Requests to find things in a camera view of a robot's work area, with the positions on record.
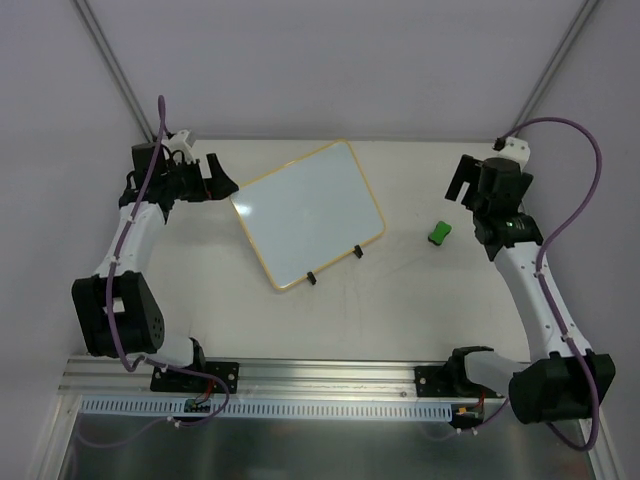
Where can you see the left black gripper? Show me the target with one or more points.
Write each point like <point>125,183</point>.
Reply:
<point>203,175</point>

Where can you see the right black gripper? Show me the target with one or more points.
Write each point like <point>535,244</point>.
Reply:
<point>470,179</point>

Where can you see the green whiteboard eraser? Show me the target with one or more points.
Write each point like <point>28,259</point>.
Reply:
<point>439,233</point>

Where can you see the gold framed whiteboard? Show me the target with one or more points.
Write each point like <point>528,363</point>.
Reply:
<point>309,213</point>

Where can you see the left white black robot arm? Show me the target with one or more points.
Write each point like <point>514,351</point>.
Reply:
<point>117,311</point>

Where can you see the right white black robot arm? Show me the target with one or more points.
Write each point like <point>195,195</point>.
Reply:
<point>565,379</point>

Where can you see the right black stand foot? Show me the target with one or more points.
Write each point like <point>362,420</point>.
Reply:
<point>357,251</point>

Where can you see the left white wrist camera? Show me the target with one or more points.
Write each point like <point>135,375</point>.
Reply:
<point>180,146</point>

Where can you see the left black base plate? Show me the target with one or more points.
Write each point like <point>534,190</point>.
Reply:
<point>175,382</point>

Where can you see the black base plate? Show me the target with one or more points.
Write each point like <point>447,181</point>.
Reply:
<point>175,382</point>
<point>442,381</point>

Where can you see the right aluminium frame post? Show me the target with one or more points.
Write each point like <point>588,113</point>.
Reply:
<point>568,40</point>

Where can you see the aluminium frame post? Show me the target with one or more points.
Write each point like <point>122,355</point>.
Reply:
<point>95,32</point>
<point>568,40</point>

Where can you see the left aluminium frame post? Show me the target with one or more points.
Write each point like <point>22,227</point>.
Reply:
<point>95,32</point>

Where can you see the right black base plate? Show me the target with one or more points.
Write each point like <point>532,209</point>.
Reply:
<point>442,381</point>

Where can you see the aluminium mounting rail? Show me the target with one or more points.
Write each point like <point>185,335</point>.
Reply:
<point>263,379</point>

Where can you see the white slotted cable duct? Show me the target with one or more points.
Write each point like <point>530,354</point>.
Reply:
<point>269,408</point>

